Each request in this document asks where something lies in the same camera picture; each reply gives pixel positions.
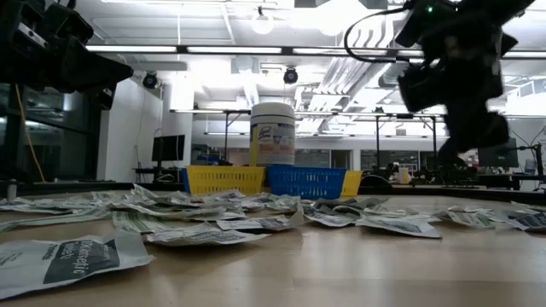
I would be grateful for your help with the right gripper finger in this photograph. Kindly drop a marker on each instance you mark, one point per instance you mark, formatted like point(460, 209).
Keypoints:
point(490, 128)
point(460, 123)

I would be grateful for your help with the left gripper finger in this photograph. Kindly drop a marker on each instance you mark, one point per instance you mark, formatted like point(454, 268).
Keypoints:
point(94, 59)
point(89, 79)

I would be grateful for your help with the black computer monitor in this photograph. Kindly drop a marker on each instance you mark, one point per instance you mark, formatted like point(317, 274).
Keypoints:
point(168, 148)
point(503, 155)

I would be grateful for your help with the black ceiling track light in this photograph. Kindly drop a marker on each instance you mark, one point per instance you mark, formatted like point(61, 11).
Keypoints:
point(150, 81)
point(290, 76)

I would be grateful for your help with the pale plastic bottle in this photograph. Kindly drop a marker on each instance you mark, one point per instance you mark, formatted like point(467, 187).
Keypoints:
point(403, 175)

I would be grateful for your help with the yellow plastic basket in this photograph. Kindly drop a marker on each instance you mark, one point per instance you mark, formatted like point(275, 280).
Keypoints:
point(353, 184)
point(226, 181)

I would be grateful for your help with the blue plastic basket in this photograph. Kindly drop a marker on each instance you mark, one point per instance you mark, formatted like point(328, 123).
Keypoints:
point(307, 182)
point(185, 181)

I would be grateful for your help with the round white ceiling lamp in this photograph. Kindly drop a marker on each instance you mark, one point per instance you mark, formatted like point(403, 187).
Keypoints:
point(262, 23)

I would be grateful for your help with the white disinfecting wipes canister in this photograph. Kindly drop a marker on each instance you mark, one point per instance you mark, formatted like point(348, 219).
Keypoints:
point(273, 128)

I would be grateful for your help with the black frame workstation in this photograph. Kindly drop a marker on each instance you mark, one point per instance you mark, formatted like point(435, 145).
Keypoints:
point(226, 140)
point(377, 140)

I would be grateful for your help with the small silver post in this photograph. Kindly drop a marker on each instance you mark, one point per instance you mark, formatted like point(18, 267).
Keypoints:
point(12, 192)

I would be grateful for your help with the black overhead light bar rail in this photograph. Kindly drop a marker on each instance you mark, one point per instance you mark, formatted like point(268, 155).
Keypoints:
point(286, 50)

